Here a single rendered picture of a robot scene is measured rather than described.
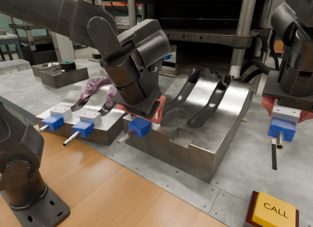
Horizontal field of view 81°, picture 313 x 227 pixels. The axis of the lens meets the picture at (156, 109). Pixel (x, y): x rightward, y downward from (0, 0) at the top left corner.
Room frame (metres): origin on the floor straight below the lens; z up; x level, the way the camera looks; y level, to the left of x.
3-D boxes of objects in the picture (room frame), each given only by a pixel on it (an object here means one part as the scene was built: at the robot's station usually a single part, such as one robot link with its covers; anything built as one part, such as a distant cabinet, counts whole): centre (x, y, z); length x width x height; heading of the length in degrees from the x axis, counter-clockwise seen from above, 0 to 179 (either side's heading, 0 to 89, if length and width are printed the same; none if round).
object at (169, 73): (1.63, -0.17, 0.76); 1.30 x 0.84 x 0.07; 55
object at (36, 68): (1.15, 0.67, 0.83); 0.17 x 0.13 x 0.06; 145
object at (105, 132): (0.71, 0.19, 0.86); 0.50 x 0.26 x 0.11; 163
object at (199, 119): (0.56, -0.14, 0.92); 0.35 x 0.16 x 0.09; 145
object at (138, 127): (0.38, 0.05, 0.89); 0.13 x 0.05 x 0.05; 145
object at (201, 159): (0.57, -0.16, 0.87); 0.50 x 0.26 x 0.14; 145
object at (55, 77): (1.01, 0.52, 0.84); 0.20 x 0.15 x 0.07; 145
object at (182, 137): (0.36, -0.06, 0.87); 0.05 x 0.05 x 0.04; 55
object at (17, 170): (0.26, 0.26, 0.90); 0.09 x 0.06 x 0.06; 23
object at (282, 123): (0.31, -0.26, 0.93); 0.13 x 0.05 x 0.05; 146
